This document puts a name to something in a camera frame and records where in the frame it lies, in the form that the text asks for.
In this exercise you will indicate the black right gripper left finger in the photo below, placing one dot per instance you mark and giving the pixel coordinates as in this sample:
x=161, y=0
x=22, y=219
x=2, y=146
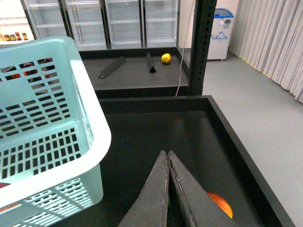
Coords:
x=151, y=207

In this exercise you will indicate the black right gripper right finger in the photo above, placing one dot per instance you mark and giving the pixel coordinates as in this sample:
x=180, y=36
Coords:
x=196, y=207

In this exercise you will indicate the light blue plastic basket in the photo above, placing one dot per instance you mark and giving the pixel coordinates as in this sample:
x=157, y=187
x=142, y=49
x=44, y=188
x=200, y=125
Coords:
x=53, y=134

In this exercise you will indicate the red yellow apple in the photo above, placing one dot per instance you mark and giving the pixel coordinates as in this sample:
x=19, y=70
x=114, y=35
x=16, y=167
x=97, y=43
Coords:
x=2, y=185

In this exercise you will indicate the red yellow mango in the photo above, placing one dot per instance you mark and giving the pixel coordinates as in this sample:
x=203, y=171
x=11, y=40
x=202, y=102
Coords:
x=222, y=203

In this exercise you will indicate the black near display tray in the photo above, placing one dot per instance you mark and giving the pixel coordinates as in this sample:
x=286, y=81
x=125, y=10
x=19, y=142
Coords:
x=196, y=130

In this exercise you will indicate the black display tray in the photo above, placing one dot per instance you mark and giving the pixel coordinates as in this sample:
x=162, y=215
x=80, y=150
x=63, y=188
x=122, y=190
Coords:
x=196, y=130
x=132, y=79

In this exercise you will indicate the black far display tray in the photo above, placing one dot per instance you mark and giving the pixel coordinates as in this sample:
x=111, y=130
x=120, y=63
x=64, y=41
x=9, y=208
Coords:
x=132, y=79

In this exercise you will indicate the black triangular divider bar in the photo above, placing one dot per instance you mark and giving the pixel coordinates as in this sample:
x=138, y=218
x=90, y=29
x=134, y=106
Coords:
x=150, y=64

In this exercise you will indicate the flat black divider bar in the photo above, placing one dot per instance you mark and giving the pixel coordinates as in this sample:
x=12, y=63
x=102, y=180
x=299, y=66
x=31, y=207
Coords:
x=111, y=67

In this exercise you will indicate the yellow lemon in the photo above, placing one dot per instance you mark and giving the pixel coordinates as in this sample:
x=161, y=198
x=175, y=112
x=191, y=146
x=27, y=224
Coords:
x=166, y=59

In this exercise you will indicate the white blue chest freezer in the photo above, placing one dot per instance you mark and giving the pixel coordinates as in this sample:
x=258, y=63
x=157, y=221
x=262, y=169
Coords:
x=220, y=34

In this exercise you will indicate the white vertical blinds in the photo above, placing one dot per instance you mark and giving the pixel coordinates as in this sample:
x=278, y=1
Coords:
x=268, y=35

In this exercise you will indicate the orange red fruit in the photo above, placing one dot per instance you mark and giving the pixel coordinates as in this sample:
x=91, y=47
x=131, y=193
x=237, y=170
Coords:
x=15, y=76

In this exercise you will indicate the glass door display fridge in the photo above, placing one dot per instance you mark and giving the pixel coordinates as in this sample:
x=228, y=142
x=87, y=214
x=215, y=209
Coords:
x=106, y=24

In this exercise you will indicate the jars on shelf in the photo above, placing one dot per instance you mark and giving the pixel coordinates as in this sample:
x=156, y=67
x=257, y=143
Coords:
x=14, y=37

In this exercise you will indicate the black perforated steel post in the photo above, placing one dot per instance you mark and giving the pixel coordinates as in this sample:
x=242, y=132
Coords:
x=202, y=27

